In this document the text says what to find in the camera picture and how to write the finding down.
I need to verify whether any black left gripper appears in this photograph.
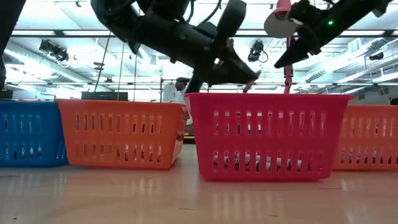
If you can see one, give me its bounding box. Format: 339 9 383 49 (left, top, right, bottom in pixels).
174 0 261 93

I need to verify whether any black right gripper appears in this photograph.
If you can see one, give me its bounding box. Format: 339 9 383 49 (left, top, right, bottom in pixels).
274 0 343 70

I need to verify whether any purple crayon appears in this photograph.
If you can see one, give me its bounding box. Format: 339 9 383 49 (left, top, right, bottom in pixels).
243 70 262 93

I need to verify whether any red plastic basket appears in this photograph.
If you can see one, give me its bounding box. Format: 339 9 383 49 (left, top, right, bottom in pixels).
183 92 354 182

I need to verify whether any orange plastic basket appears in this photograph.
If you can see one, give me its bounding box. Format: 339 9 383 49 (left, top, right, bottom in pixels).
55 98 190 170
332 105 398 172

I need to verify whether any blue plastic basket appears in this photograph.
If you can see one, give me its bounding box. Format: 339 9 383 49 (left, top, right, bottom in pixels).
0 101 68 168

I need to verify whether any red desk lamp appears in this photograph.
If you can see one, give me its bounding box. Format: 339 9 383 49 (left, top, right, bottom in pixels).
263 0 301 95

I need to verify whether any white air vent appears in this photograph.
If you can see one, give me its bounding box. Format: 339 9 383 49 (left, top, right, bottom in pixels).
347 39 361 54

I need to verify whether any person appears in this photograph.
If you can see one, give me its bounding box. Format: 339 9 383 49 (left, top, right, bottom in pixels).
162 77 191 104

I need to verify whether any overhead light bar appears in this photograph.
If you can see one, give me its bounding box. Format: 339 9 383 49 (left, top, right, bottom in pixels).
0 28 398 38

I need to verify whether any black box on bench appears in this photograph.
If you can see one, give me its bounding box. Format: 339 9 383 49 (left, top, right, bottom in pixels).
81 91 129 101

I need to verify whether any black ceiling-mounted device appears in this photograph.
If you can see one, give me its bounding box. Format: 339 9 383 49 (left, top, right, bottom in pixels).
39 39 71 63

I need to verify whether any black hanging device with cable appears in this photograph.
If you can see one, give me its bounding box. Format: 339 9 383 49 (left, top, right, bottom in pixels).
248 39 269 63

